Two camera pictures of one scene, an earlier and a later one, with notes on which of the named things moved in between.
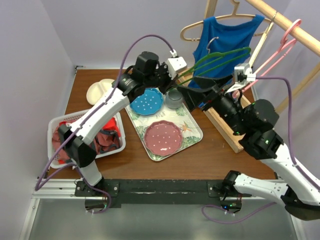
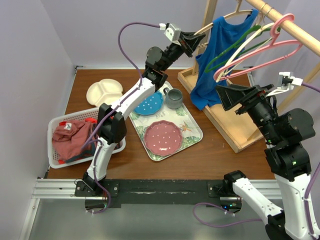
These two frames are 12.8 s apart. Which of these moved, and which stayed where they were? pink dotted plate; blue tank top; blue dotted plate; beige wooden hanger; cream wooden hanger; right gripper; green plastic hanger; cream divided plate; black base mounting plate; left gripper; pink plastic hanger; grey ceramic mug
Moved: pink plastic hanger; right gripper; cream wooden hanger; beige wooden hanger; blue tank top; green plastic hanger; left gripper
Stayed: black base mounting plate; grey ceramic mug; pink dotted plate; blue dotted plate; cream divided plate
